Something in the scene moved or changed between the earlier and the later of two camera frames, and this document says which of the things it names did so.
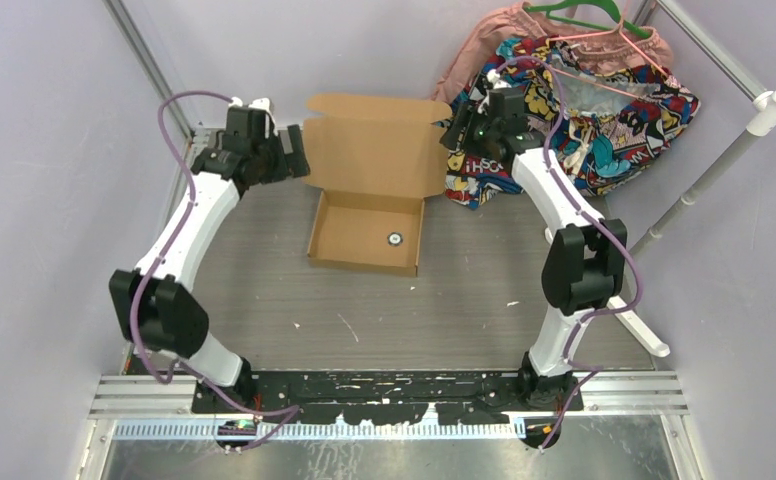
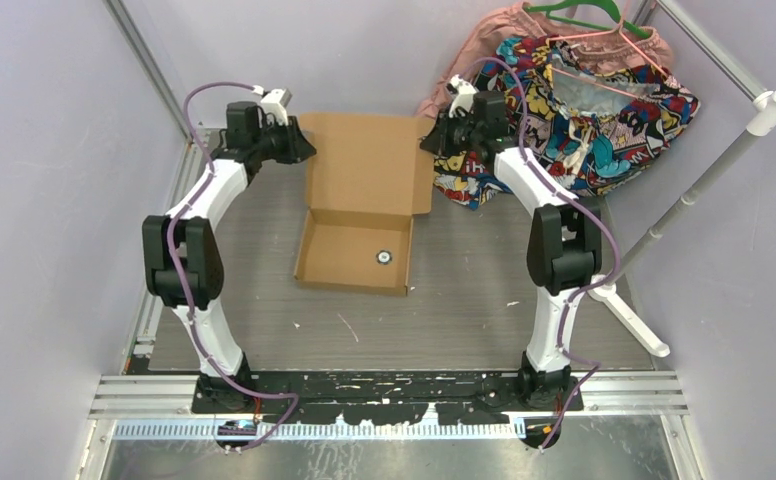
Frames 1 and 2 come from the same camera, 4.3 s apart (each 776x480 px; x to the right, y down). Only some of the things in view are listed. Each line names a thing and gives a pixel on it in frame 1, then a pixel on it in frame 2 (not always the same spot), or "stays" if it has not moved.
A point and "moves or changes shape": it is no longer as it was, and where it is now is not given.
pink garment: (602, 47) stays
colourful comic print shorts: (602, 124) stays
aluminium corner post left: (136, 40) stays
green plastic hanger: (618, 21) stays
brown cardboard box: (375, 159) moves or changes shape
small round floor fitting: (395, 239) -> (384, 257)
